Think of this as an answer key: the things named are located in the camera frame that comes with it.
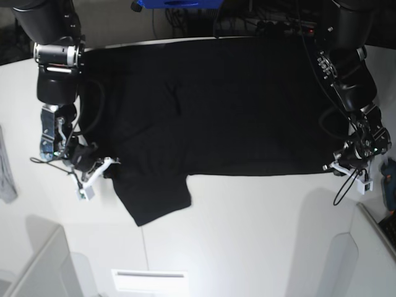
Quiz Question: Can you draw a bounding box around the white label plate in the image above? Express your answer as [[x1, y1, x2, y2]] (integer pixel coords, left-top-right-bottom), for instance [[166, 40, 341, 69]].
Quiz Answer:
[[111, 269, 189, 295]]

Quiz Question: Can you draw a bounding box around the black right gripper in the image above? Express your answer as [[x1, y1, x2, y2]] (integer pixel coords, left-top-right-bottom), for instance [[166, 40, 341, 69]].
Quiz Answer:
[[63, 142, 105, 178]]

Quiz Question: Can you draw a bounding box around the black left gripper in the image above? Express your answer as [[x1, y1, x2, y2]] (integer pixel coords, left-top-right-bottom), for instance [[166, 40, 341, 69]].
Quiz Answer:
[[335, 136, 374, 175]]

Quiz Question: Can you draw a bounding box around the grey cloth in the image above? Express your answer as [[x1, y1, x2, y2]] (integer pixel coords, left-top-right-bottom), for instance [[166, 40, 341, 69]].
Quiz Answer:
[[1, 130, 18, 204]]

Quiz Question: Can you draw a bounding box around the black keyboard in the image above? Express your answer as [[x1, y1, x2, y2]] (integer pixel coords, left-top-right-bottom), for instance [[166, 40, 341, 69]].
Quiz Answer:
[[379, 214, 396, 248]]

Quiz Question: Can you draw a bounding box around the black T-shirt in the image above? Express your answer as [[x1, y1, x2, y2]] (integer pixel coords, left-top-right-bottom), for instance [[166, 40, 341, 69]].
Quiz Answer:
[[80, 37, 348, 226]]

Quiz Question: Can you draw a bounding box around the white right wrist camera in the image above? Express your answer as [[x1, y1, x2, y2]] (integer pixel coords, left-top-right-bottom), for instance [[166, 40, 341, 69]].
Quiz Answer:
[[69, 157, 120, 201]]

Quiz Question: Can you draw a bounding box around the blue glue gun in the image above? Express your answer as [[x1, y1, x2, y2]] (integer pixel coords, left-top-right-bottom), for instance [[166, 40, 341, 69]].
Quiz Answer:
[[380, 158, 395, 213]]

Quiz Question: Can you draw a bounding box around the blue box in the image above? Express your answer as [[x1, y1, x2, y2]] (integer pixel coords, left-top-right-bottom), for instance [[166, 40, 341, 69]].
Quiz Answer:
[[137, 0, 223, 9]]

